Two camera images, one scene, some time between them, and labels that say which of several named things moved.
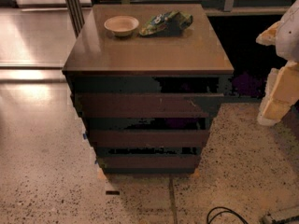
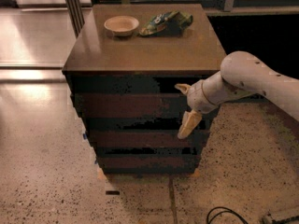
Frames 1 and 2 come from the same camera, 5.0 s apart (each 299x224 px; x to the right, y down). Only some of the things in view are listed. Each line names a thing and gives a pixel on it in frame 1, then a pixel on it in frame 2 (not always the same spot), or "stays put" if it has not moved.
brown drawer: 148,105 stays put
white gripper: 288,37 -> 195,99
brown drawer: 149,137 stays put
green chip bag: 167,23 stays put
